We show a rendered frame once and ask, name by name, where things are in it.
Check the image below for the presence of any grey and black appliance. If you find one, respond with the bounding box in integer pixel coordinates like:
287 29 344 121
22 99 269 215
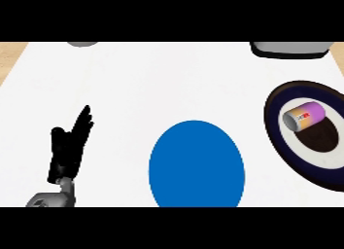
249 42 336 60

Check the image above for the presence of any small grey round object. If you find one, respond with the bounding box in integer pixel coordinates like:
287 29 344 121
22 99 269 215
67 42 99 48

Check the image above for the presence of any blue plate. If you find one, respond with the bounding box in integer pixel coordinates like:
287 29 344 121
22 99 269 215
148 120 247 208

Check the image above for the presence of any purple and orange can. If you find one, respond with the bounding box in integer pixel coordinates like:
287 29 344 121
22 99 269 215
281 101 327 132

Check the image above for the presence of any dark navy and white plate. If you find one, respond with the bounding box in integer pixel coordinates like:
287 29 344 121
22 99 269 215
263 80 344 194

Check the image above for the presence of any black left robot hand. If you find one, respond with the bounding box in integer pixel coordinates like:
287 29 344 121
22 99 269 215
46 104 96 186

